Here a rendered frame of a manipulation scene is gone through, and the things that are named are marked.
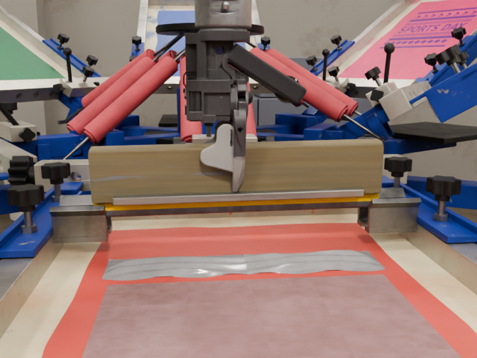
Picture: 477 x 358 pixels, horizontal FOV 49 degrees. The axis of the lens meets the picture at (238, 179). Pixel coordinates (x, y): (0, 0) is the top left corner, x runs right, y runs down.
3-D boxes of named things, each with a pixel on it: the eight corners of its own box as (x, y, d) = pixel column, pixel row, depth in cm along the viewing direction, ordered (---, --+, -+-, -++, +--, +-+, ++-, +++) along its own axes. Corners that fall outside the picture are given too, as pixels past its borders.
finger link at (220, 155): (200, 192, 72) (199, 124, 72) (243, 191, 73) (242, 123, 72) (201, 194, 69) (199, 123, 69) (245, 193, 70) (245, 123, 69)
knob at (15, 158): (42, 200, 93) (39, 159, 92) (9, 201, 93) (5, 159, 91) (53, 190, 100) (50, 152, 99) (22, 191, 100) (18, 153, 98)
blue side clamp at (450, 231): (480, 280, 69) (485, 228, 67) (443, 281, 68) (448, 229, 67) (392, 216, 98) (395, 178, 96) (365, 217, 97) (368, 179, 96)
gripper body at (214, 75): (186, 120, 76) (184, 33, 73) (245, 119, 77) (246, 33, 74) (186, 126, 68) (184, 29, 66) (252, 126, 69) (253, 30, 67)
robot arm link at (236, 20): (248, 1, 73) (255, -7, 65) (248, 35, 74) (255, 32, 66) (194, 0, 73) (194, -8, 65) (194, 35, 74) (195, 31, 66)
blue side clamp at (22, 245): (38, 297, 63) (33, 242, 62) (-6, 300, 63) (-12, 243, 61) (84, 224, 92) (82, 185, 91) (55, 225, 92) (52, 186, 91)
